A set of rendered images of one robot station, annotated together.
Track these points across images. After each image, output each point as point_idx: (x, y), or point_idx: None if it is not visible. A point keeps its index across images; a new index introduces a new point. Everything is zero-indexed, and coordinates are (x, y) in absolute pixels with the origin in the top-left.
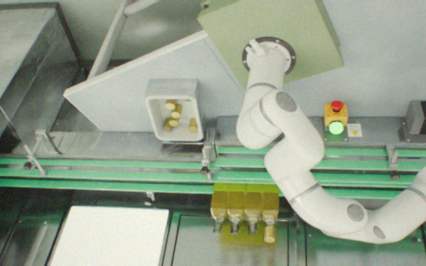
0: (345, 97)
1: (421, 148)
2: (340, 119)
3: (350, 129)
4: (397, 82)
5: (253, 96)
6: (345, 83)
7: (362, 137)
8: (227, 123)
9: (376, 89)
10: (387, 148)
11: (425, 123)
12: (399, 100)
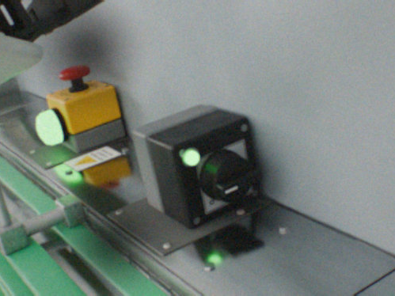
0: (114, 70)
1: (127, 254)
2: (58, 105)
3: (90, 155)
4: (162, 21)
5: None
6: (99, 20)
7: (74, 173)
8: (12, 98)
9: (142, 44)
10: (56, 204)
11: (153, 160)
12: (188, 101)
